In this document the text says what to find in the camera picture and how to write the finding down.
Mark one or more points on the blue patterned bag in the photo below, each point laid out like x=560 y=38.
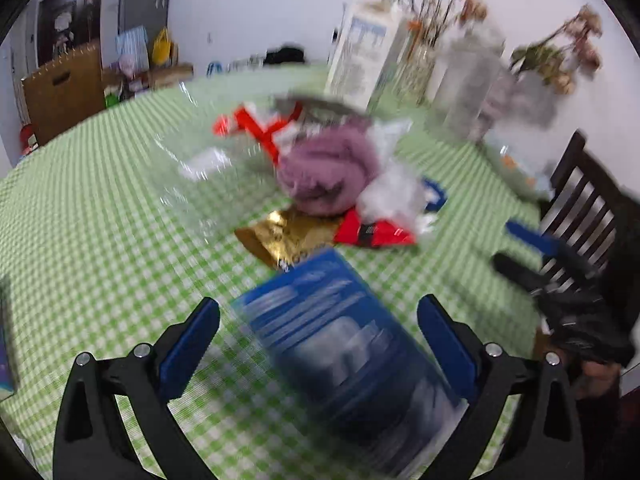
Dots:
x=132 y=50

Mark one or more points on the white milk carton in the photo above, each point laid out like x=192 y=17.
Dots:
x=360 y=60

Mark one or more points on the black bag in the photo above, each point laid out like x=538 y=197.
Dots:
x=284 y=55

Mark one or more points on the brown wooden chair back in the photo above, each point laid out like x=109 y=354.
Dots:
x=65 y=95

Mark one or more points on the small red snack packet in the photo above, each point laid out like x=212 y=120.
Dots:
x=360 y=232

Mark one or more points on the red stool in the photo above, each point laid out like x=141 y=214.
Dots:
x=27 y=137

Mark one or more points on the purple tissue pack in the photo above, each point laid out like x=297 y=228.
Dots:
x=5 y=350

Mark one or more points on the gold foil wrapper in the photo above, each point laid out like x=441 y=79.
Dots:
x=280 y=235

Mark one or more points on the open cardboard box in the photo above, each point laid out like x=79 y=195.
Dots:
x=170 y=74

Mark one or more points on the green checked tablecloth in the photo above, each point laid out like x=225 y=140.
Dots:
x=100 y=220

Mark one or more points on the yellow tote bag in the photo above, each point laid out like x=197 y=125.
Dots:
x=161 y=47

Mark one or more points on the blue carton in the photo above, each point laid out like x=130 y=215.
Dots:
x=340 y=350

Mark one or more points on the blue plastic scrap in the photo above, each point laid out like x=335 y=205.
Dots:
x=436 y=195

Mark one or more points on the red and white wrapper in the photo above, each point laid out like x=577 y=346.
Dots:
x=250 y=122

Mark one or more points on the clear plastic water bottle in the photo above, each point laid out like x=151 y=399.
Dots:
x=465 y=85

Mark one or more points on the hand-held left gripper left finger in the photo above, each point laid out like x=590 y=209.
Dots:
x=192 y=345

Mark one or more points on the purple textured vase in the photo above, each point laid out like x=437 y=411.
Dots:
x=520 y=100

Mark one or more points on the person's right hand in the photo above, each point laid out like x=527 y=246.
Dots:
x=600 y=377

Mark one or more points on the dark entrance door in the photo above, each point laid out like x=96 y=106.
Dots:
x=70 y=15

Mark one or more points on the clear plastic clamshell box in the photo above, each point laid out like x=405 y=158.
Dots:
x=205 y=165

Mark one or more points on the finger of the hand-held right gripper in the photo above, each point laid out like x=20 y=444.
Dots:
x=532 y=239
x=517 y=270

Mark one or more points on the dark wooden chair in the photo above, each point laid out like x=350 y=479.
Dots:
x=575 y=200

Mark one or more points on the grey refrigerator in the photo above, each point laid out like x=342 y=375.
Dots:
x=145 y=5

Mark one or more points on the clear plastic film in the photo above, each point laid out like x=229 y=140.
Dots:
x=395 y=190

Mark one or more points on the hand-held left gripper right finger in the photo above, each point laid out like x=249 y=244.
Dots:
x=445 y=345

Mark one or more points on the purple bag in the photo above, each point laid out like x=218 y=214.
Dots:
x=325 y=170

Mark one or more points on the dried berry branches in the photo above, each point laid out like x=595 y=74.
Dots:
x=440 y=10

